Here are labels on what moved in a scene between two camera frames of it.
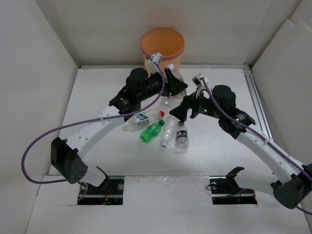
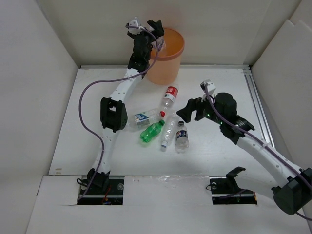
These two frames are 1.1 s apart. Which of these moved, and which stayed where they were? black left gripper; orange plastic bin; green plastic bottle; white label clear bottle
Moved: black left gripper; white label clear bottle
Stayed: green plastic bottle; orange plastic bin
